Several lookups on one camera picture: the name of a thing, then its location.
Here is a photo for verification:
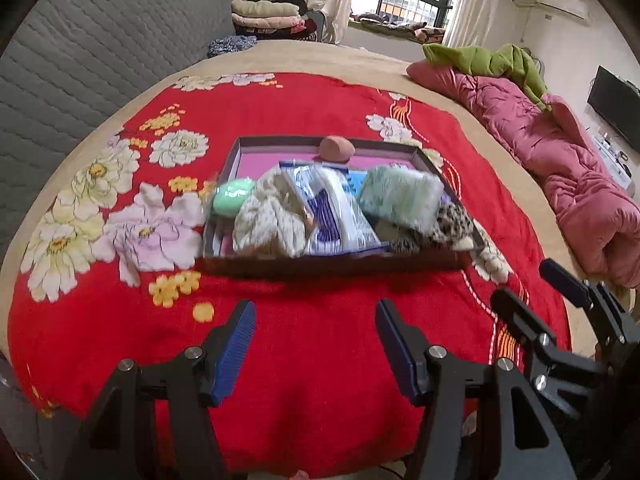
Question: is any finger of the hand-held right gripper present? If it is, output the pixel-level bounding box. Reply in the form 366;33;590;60
539;258;640;347
490;287;614;415

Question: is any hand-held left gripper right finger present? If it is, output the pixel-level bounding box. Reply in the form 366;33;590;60
375;299;578;480

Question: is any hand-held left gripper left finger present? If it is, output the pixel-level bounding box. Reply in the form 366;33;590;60
60;300;257;480

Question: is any leopard print cloth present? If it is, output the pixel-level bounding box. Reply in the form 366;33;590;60
387;202;476;255

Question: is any shallow brown cardboard box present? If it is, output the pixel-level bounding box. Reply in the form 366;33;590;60
195;135;483;278

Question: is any green makeup sponge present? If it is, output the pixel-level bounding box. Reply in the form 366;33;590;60
212;177;256;218

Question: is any clear blue and white packet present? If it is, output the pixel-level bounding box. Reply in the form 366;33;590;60
280;160;391;256

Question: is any light green tissue pack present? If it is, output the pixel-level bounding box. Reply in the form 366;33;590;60
357;164;445;233

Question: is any pink makeup sponge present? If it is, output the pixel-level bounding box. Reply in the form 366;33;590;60
319;136;356;163

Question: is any red floral blanket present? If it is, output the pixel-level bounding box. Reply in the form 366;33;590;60
7;72;573;478

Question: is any white television cabinet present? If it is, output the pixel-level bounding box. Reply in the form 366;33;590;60
592;132;633;188

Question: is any pink quilt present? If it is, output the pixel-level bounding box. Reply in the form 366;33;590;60
406;59;640;290

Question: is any black television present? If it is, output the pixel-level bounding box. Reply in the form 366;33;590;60
586;65;640;153

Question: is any pink and blue book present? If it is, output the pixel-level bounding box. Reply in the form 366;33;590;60
212;147;418;257

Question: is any green blanket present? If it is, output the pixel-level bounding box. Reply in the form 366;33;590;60
422;42;553;111

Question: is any white air conditioner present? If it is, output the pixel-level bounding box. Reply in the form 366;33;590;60
535;0;588;20

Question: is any cream curtain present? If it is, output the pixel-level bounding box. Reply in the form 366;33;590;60
442;0;506;51
307;0;357;45

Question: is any beige bed sheet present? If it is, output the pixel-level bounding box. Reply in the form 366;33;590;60
0;40;631;356

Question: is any dark patterned windowsill blanket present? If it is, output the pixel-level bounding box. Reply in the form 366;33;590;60
350;14;446;43

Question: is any blue patterned cloth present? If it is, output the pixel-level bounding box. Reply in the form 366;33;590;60
206;35;258;59

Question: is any grey quilted headboard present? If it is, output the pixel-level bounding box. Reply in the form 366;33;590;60
0;0;236;256

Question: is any pink folded blanket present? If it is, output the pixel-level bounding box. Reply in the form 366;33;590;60
232;14;308;31

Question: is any beige folded blanket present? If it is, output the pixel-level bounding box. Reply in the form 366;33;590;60
231;0;301;18

